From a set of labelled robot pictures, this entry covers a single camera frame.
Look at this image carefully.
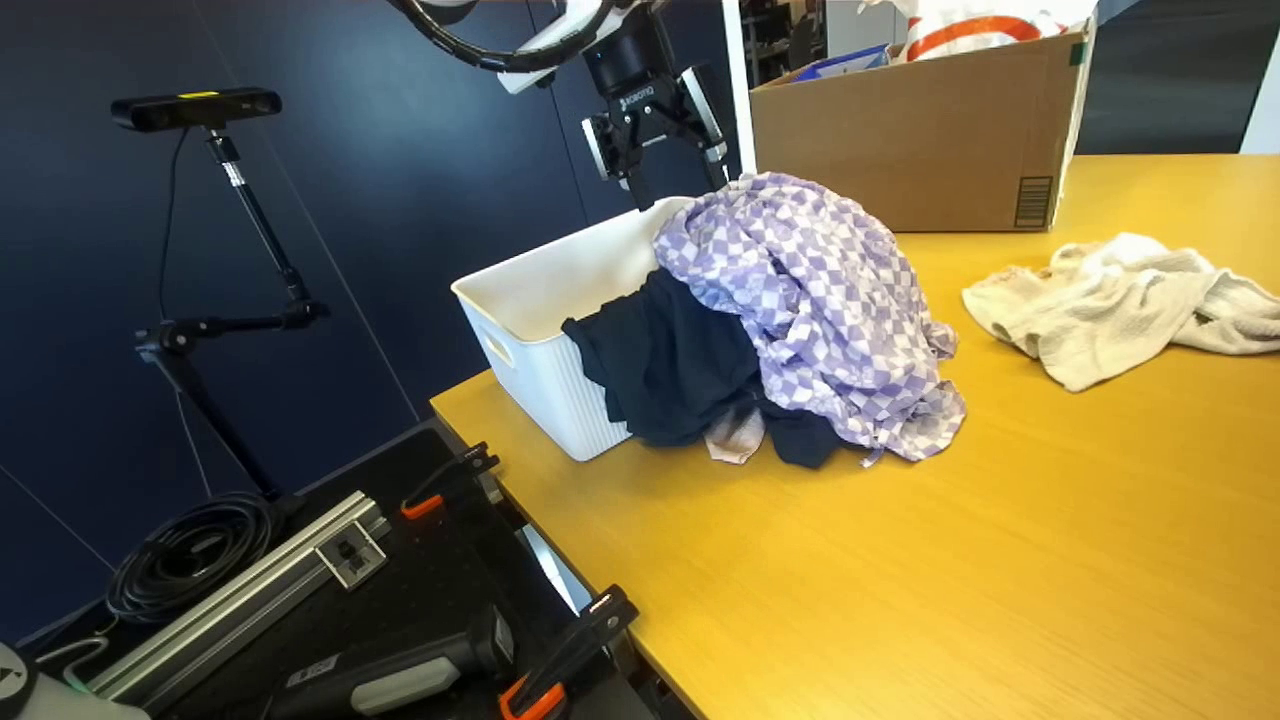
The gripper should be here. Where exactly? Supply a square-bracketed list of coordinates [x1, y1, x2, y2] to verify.
[582, 0, 733, 213]

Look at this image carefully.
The white orange bag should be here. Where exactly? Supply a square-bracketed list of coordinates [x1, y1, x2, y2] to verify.
[858, 0, 1101, 65]

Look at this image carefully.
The cardboard box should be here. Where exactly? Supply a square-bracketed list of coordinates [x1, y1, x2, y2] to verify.
[749, 14, 1099, 234]

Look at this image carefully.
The white post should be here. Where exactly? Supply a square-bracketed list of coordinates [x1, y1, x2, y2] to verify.
[721, 0, 758, 183]

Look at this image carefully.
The aluminium rail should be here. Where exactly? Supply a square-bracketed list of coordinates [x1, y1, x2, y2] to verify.
[85, 490, 393, 717]

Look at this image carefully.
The purple checkered cloth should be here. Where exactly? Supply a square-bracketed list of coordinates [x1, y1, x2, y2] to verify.
[652, 171, 969, 468]

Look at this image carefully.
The white plastic basket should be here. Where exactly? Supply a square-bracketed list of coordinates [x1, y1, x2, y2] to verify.
[450, 195, 701, 464]

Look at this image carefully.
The coil of black cable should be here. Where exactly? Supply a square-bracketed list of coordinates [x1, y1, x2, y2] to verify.
[104, 491, 289, 627]

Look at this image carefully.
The pale pink cloth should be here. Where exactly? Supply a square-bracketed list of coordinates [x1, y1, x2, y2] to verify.
[702, 402, 769, 467]

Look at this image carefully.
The black orange clamp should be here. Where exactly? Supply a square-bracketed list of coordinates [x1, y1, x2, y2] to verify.
[399, 441, 502, 522]
[496, 584, 641, 720]

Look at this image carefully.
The white cable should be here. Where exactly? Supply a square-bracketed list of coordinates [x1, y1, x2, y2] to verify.
[34, 633, 113, 693]

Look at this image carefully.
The blue item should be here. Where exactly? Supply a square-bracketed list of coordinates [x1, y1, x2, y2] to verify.
[794, 43, 893, 84]

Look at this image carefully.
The black grey handheld tool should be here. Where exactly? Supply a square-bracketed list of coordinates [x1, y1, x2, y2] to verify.
[262, 604, 518, 720]

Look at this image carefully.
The camera on mount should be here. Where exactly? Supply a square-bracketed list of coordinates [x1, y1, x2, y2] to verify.
[110, 87, 333, 513]

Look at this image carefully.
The cream cloth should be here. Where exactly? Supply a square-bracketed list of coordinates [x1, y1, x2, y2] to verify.
[961, 231, 1280, 394]

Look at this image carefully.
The dark navy cloth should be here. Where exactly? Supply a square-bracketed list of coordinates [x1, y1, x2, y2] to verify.
[560, 265, 851, 472]

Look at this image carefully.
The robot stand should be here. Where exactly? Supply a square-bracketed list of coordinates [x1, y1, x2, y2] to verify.
[0, 418, 701, 720]

